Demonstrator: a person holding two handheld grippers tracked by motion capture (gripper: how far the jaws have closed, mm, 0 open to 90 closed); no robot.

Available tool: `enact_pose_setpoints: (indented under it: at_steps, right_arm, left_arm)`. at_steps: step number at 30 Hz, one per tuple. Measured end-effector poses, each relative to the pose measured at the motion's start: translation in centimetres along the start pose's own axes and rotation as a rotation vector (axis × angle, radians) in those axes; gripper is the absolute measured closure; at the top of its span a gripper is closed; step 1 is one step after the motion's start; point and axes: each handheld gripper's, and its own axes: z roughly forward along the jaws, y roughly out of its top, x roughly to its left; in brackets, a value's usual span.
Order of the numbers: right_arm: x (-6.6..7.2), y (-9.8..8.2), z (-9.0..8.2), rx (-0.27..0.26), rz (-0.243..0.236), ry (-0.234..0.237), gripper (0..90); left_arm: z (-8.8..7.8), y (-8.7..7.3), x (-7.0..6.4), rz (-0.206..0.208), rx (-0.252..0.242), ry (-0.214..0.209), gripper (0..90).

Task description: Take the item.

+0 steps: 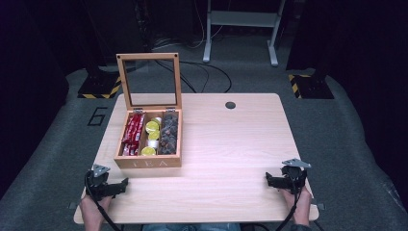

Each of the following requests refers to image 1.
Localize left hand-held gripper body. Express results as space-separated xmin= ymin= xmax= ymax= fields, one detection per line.
xmin=85 ymin=164 xmax=114 ymax=202

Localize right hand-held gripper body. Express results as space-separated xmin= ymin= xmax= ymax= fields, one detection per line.
xmin=279 ymin=158 xmax=313 ymax=195

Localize wooden box with window lid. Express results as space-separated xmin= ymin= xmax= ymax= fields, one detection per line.
xmin=114 ymin=52 xmax=183 ymax=169

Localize person's left hand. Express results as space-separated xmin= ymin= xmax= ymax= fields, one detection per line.
xmin=79 ymin=193 xmax=113 ymax=227

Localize person's right hand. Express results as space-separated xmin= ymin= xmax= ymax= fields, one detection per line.
xmin=281 ymin=186 xmax=313 ymax=226

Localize bunch of red packets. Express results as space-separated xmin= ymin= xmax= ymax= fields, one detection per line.
xmin=120 ymin=113 xmax=146 ymax=157

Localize dark brown tea packets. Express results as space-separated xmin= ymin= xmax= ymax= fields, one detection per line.
xmin=158 ymin=113 xmax=179 ymax=156

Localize hazard striped black stand base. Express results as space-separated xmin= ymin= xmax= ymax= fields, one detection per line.
xmin=287 ymin=73 xmax=335 ymax=100
xmin=77 ymin=70 xmax=123 ymax=100

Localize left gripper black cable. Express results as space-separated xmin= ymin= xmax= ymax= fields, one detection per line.
xmin=84 ymin=170 xmax=124 ymax=231

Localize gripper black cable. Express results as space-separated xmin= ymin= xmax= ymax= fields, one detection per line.
xmin=274 ymin=187 xmax=306 ymax=231
xmin=84 ymin=170 xmax=124 ymax=231

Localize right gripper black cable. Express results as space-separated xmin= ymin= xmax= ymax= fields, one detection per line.
xmin=274 ymin=187 xmax=306 ymax=231

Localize black floor cables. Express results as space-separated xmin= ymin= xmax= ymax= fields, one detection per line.
xmin=153 ymin=59 xmax=233 ymax=94

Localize white floor cables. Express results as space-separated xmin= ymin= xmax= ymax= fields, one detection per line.
xmin=153 ymin=0 xmax=225 ymax=51

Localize white metal desk frame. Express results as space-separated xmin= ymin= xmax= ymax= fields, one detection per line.
xmin=202 ymin=0 xmax=289 ymax=67

